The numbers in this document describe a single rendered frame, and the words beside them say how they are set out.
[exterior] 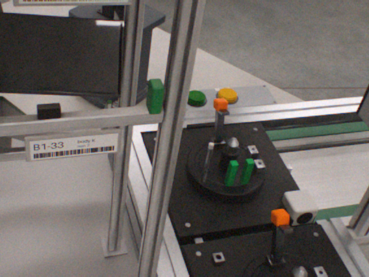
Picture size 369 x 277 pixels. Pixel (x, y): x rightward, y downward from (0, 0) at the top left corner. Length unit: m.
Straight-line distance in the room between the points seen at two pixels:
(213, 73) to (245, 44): 1.83
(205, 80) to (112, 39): 0.84
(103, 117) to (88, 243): 0.49
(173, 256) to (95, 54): 0.40
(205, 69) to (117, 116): 0.90
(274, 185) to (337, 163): 0.21
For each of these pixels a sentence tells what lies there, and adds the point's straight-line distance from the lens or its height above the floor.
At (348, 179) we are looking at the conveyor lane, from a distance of 1.11.
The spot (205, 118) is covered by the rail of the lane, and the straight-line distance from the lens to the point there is 1.08.
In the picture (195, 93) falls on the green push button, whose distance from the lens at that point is 1.11.
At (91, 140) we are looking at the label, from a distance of 0.51.
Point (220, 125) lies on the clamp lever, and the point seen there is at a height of 1.03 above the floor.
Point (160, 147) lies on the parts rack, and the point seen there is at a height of 1.27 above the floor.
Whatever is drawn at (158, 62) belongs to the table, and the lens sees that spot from 1.38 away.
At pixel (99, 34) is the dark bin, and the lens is 0.52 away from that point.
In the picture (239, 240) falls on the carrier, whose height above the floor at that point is 0.97.
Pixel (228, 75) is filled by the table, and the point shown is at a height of 0.86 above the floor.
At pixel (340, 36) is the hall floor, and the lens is 3.53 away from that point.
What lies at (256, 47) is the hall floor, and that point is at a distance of 3.19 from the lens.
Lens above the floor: 1.64
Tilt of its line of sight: 42 degrees down
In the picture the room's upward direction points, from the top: 10 degrees clockwise
